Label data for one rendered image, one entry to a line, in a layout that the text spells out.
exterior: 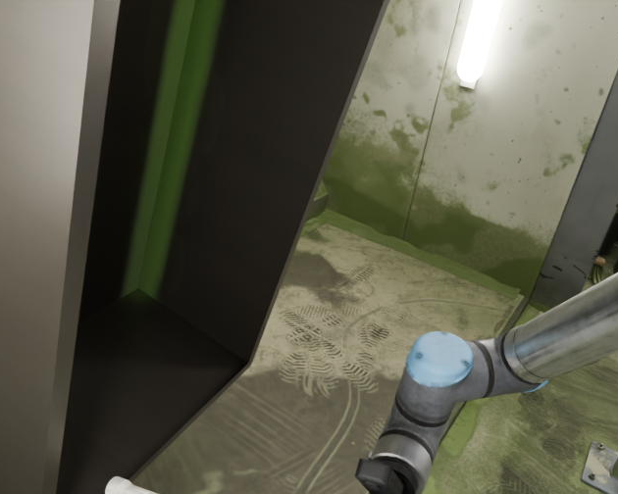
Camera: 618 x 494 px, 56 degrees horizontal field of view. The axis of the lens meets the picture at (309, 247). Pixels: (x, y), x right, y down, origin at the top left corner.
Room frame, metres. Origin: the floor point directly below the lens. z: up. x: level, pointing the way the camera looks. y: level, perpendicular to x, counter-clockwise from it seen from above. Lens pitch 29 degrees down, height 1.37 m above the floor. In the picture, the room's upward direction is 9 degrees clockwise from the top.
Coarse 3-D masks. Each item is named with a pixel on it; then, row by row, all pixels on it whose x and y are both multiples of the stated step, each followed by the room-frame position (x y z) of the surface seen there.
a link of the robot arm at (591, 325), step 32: (608, 288) 0.61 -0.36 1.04; (544, 320) 0.68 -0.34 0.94; (576, 320) 0.63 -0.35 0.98; (608, 320) 0.59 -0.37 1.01; (512, 352) 0.70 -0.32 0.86; (544, 352) 0.65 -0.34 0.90; (576, 352) 0.62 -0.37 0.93; (608, 352) 0.61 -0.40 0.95; (512, 384) 0.70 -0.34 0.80; (544, 384) 0.73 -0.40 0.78
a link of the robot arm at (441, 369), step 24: (432, 336) 0.72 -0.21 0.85; (456, 336) 0.73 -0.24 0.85; (408, 360) 0.70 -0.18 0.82; (432, 360) 0.67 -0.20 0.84; (456, 360) 0.68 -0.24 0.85; (480, 360) 0.70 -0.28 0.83; (408, 384) 0.68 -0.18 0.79; (432, 384) 0.65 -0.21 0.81; (456, 384) 0.66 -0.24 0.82; (480, 384) 0.68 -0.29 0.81; (408, 408) 0.67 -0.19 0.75; (432, 408) 0.65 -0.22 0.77
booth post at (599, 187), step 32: (608, 96) 2.24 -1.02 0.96; (608, 128) 2.22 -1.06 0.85; (608, 160) 2.20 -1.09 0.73; (576, 192) 2.23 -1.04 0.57; (608, 192) 2.18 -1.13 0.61; (576, 224) 2.21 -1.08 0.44; (608, 224) 2.16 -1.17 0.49; (576, 256) 2.19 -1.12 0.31; (544, 288) 2.22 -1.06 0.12; (576, 288) 2.16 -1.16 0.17
